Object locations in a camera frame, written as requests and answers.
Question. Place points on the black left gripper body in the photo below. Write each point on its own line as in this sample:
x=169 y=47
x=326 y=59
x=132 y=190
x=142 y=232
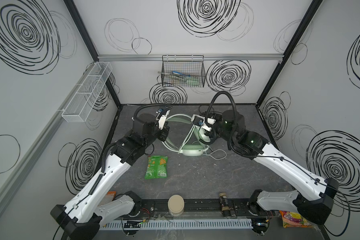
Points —
x=163 y=133

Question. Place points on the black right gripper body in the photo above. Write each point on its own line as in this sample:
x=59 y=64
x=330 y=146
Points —
x=207 y=135

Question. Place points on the mint green headphones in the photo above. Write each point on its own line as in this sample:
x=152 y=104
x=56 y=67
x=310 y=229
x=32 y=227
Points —
x=192 y=145

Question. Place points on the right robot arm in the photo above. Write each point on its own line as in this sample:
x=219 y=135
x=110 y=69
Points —
x=312 y=197

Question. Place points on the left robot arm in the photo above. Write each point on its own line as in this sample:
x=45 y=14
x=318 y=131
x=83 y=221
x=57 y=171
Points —
x=82 y=216

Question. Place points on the black blue headphones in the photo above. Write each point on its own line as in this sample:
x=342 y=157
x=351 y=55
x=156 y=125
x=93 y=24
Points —
x=204 y=109

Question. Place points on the green chips bag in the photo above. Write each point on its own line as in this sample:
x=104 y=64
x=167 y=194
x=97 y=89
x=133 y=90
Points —
x=157 y=167

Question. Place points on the green spatula in basket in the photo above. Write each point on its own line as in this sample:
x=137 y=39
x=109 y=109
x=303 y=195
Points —
x=190 y=81

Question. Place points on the blue tool in basket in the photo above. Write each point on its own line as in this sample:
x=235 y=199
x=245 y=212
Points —
x=180 y=75

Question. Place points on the orange snack packet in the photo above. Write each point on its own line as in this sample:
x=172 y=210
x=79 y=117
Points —
x=110 y=196

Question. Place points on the beige round lid jar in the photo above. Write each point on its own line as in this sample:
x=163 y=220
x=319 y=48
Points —
x=176 y=205

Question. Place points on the white mesh shelf basket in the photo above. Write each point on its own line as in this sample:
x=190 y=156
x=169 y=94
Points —
x=85 y=97

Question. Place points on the small brown bottle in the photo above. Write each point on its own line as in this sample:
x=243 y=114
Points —
x=224 y=203

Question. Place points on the colourful candy bag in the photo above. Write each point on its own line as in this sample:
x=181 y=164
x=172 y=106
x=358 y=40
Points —
x=294 y=220

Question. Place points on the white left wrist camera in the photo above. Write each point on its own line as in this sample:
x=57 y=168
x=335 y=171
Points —
x=161 y=118

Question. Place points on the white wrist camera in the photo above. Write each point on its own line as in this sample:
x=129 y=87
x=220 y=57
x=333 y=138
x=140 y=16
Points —
x=161 y=118
x=202 y=122

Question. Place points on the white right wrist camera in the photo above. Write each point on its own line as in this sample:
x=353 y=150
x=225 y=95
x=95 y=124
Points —
x=202 y=122

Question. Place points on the black wire basket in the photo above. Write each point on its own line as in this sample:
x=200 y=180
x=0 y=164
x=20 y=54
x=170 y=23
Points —
x=186 y=64

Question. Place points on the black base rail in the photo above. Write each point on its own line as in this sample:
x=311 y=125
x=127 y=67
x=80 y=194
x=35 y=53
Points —
x=239 y=208

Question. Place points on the white cable duct strip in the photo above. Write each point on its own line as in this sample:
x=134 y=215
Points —
x=182 y=224

